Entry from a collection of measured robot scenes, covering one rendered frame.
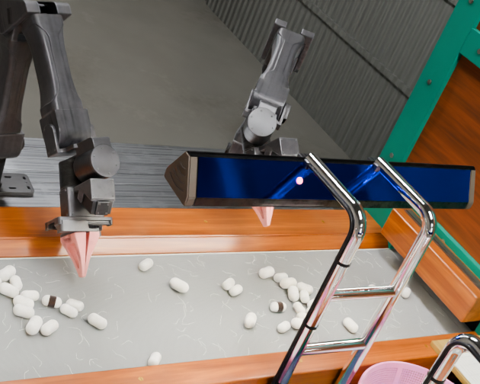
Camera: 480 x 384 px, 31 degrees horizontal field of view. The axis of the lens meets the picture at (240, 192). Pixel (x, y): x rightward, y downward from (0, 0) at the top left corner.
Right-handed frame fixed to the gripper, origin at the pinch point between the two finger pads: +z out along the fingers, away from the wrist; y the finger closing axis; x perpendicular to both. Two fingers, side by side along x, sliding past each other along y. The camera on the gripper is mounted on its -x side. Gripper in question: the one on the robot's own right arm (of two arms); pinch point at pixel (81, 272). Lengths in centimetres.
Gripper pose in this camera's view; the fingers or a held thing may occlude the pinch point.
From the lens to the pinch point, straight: 151.2
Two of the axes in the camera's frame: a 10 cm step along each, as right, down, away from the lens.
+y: 8.3, 0.2, 5.6
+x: -5.5, 2.1, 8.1
